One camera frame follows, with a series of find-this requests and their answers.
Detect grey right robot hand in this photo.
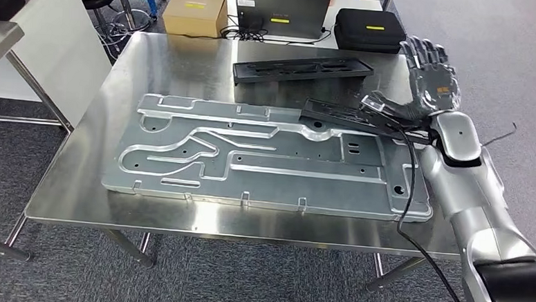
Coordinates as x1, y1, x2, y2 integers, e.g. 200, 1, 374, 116
366, 33, 465, 126

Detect black plastic panel part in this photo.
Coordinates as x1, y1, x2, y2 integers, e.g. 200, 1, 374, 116
298, 97, 436, 144
230, 50, 376, 93

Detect steel workbench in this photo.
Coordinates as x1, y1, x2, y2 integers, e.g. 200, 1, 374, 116
20, 24, 474, 299

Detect grey laptop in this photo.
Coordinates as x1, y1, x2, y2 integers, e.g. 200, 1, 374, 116
231, 0, 332, 41

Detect stamped grey metal plate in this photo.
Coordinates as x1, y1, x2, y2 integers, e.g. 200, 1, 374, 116
99, 90, 439, 225

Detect cardboard box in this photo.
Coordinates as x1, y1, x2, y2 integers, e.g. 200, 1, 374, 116
160, 0, 232, 40

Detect white cabinet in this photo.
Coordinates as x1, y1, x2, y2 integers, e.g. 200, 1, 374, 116
0, 0, 117, 131

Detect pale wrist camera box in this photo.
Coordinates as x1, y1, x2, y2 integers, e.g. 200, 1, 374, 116
360, 93, 387, 114

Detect thin black wire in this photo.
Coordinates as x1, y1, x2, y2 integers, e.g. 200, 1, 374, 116
481, 120, 519, 149

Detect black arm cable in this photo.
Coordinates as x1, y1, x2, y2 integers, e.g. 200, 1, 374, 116
380, 122, 486, 302

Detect black cable bundle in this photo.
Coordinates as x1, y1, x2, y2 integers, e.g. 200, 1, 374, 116
218, 23, 335, 48

